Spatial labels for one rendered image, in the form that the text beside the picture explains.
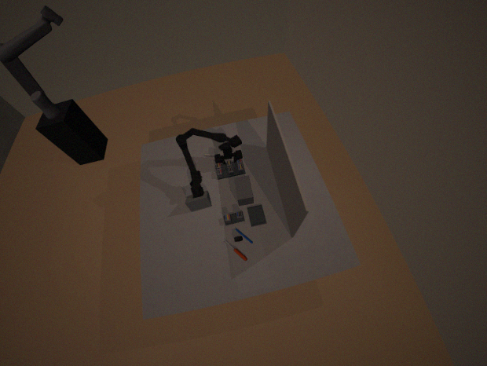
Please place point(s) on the red-handled screwdriver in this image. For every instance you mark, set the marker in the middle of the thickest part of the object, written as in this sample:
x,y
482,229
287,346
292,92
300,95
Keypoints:
x,y
239,253

